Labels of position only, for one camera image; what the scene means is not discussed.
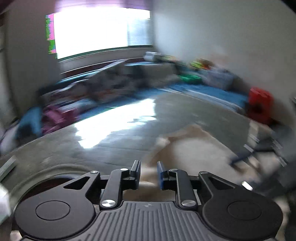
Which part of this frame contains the cream white garment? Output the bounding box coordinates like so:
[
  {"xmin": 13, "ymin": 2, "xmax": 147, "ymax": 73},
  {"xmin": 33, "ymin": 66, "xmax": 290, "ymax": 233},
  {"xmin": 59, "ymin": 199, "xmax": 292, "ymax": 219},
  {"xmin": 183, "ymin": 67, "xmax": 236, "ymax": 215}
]
[{"xmin": 138, "ymin": 123, "xmax": 273, "ymax": 202}]

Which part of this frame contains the round black induction cooktop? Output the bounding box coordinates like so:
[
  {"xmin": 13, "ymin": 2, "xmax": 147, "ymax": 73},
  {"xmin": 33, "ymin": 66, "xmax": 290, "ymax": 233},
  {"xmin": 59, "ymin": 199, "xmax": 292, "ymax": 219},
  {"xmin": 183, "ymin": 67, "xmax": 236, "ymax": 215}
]
[{"xmin": 19, "ymin": 174, "xmax": 79, "ymax": 203}]

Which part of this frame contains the magenta garment on sofa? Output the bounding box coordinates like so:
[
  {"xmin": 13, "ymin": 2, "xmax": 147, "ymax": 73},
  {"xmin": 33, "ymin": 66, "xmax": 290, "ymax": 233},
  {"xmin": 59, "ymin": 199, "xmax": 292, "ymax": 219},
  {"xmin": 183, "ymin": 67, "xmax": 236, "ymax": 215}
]
[{"xmin": 42, "ymin": 105, "xmax": 79, "ymax": 135}]

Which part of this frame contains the red plastic stool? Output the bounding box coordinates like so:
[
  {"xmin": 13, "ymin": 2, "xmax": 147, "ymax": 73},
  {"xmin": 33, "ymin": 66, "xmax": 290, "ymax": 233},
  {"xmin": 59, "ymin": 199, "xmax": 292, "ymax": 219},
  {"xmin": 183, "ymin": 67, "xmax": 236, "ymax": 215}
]
[{"xmin": 247, "ymin": 87, "xmax": 273, "ymax": 125}]

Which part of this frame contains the blue corner sofa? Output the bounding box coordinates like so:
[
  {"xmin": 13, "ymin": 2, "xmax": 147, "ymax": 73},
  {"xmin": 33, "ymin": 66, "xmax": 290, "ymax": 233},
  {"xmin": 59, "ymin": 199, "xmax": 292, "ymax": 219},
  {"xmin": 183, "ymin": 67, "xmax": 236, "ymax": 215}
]
[{"xmin": 16, "ymin": 60, "xmax": 248, "ymax": 142}]

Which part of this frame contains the clear plastic storage box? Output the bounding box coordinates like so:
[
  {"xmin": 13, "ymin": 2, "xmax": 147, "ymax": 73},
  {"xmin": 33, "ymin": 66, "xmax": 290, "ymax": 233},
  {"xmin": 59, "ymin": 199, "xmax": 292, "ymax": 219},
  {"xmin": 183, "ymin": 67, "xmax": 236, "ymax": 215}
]
[{"xmin": 202, "ymin": 68, "xmax": 236, "ymax": 90}]

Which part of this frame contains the green plastic basin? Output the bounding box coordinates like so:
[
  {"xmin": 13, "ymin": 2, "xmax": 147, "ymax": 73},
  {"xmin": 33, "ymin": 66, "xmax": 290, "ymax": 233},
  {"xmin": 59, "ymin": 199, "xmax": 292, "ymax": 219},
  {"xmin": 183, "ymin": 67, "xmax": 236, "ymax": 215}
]
[{"xmin": 179, "ymin": 74, "xmax": 202, "ymax": 85}]

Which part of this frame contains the window with green frame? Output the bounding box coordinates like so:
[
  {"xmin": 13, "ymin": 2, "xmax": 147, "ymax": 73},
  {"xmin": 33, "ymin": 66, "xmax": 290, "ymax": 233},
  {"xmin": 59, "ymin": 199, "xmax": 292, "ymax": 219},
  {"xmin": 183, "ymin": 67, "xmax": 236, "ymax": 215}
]
[{"xmin": 45, "ymin": 5, "xmax": 152, "ymax": 59}]

